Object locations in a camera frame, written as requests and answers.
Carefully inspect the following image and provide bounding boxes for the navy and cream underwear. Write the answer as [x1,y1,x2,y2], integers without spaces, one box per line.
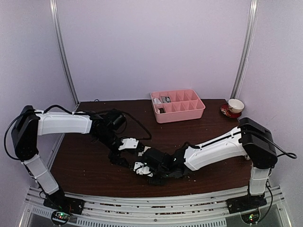
[137,146,151,157]

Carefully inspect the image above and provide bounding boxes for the grey boxer briefs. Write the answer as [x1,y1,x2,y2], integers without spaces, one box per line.
[160,96,171,103]

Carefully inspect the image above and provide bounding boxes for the pink divided organizer box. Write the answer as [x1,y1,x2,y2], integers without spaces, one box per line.
[150,89,205,123]

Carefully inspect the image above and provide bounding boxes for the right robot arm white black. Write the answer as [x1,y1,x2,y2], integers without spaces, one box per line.
[136,117,278,213]

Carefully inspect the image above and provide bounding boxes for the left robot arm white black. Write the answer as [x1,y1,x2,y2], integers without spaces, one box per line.
[5,105,139,215]

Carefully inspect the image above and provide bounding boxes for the black item in box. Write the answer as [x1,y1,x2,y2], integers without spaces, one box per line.
[157,108,165,114]

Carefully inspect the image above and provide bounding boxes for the white rolled item in box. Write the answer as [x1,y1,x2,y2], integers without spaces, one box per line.
[152,98,162,105]

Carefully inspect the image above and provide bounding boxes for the red patterned saucer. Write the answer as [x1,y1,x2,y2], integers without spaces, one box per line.
[220,103,242,119]

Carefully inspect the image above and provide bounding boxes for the left round controller board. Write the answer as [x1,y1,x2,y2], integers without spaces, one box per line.
[51,210,71,225]

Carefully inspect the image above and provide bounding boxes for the round controller board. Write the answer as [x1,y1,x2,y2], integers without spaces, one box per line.
[241,211,260,225]
[51,210,71,225]

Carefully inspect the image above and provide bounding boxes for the white ceramic bowl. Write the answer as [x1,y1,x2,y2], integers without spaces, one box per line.
[228,99,245,114]

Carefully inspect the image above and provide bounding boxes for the right round controller board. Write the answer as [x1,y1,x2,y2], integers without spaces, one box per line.
[241,211,260,225]

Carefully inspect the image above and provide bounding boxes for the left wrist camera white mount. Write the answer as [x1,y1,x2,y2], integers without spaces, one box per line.
[118,138,144,151]

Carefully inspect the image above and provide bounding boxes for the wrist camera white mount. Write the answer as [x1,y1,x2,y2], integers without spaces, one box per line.
[118,138,144,151]
[133,162,153,177]

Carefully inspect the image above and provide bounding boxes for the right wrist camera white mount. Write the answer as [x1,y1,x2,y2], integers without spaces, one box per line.
[133,162,153,177]

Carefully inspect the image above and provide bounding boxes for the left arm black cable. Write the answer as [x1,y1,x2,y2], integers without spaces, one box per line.
[3,105,152,161]

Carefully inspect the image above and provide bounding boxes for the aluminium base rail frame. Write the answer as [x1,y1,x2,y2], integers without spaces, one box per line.
[17,186,294,227]

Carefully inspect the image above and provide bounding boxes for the right aluminium corner post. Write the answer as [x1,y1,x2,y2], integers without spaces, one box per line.
[230,0,259,98]

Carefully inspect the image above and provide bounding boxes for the aluminium corner post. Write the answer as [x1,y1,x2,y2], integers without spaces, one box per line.
[49,0,80,106]
[230,0,259,98]

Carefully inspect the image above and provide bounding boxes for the left aluminium corner post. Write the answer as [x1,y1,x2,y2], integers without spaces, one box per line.
[49,0,80,106]

